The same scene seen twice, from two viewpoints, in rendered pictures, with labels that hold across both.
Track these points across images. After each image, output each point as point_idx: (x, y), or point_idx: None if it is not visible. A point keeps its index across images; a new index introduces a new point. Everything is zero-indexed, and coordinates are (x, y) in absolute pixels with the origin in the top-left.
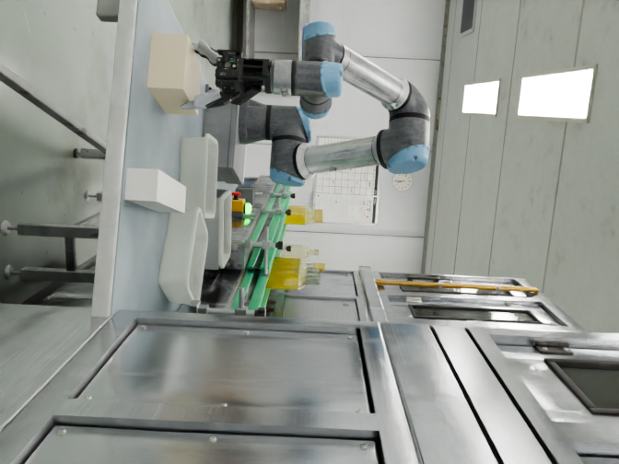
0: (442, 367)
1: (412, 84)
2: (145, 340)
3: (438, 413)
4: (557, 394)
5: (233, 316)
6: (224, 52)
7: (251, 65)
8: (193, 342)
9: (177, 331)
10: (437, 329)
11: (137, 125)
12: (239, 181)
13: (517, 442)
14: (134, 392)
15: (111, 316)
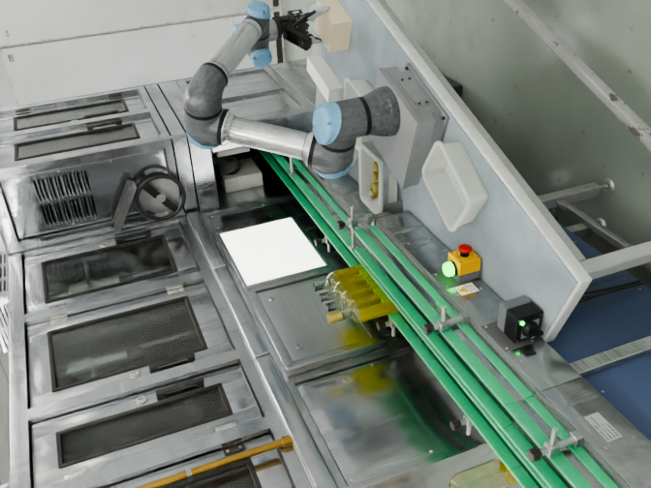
0: (181, 117)
1: (198, 70)
2: (292, 106)
3: (182, 106)
4: (141, 126)
5: (269, 116)
6: (306, 13)
7: (284, 20)
8: (274, 109)
9: (285, 110)
10: (183, 132)
11: None
12: (394, 176)
13: (162, 105)
14: (271, 95)
15: (315, 106)
